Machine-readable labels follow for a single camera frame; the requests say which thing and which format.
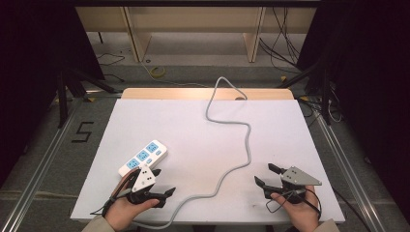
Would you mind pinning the person's beige sleeve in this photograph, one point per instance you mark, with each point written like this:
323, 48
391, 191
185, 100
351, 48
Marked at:
325, 226
96, 225

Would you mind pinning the metal floor rail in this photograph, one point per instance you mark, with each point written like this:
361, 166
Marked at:
348, 174
35, 174

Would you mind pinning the white table cover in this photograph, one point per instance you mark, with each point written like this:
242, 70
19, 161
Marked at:
193, 154

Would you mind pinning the person's right beige sleeve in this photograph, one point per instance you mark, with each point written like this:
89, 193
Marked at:
325, 226

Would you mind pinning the dark curtain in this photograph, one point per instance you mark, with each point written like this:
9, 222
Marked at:
29, 80
370, 96

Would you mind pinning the white power strip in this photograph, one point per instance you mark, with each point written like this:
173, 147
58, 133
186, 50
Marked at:
146, 154

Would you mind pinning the black metal stand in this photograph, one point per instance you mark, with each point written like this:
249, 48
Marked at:
319, 80
69, 87

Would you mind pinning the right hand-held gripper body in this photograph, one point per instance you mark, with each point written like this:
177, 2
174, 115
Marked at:
296, 178

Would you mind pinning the wooden shelf unit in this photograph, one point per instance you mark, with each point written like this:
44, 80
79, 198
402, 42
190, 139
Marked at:
196, 22

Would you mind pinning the person's left hand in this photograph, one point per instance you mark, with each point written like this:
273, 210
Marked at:
124, 214

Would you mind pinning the wooden table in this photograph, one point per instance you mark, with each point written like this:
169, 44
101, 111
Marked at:
180, 93

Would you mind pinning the person's right hand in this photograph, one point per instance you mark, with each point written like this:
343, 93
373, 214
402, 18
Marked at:
301, 214

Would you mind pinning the person's left beige sleeve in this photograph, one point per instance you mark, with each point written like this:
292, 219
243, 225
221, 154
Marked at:
96, 225

